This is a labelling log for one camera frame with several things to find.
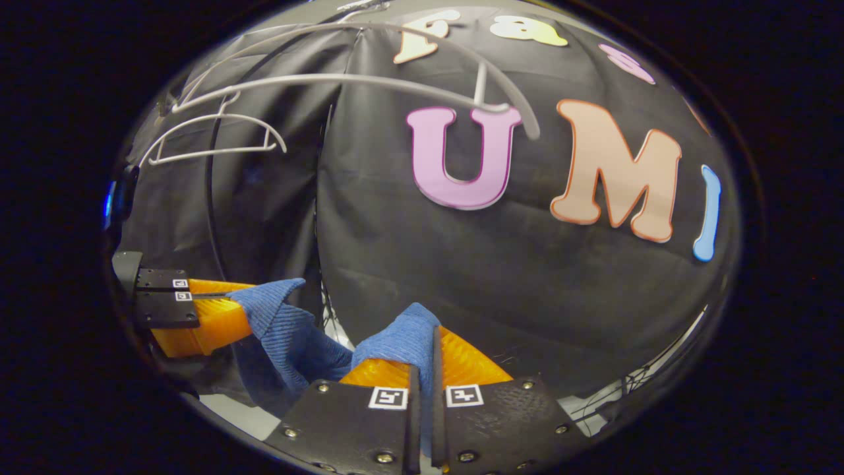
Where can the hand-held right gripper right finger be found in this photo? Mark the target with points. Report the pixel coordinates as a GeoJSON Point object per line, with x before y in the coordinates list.
{"type": "Point", "coordinates": [501, 422]}

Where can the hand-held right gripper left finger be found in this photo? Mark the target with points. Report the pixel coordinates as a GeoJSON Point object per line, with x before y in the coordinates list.
{"type": "Point", "coordinates": [356, 429]}

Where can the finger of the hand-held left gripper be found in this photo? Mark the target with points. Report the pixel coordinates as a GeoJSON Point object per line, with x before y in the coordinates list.
{"type": "Point", "coordinates": [165, 310]}
{"type": "Point", "coordinates": [161, 280]}

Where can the plain white clothes hanger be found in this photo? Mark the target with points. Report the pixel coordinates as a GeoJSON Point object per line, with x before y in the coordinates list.
{"type": "Point", "coordinates": [227, 116]}

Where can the white hanger with taped hook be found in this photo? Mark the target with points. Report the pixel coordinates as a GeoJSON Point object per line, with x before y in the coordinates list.
{"type": "Point", "coordinates": [481, 86]}

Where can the black backdrop cloth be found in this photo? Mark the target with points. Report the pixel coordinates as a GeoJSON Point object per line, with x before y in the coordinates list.
{"type": "Point", "coordinates": [461, 277]}

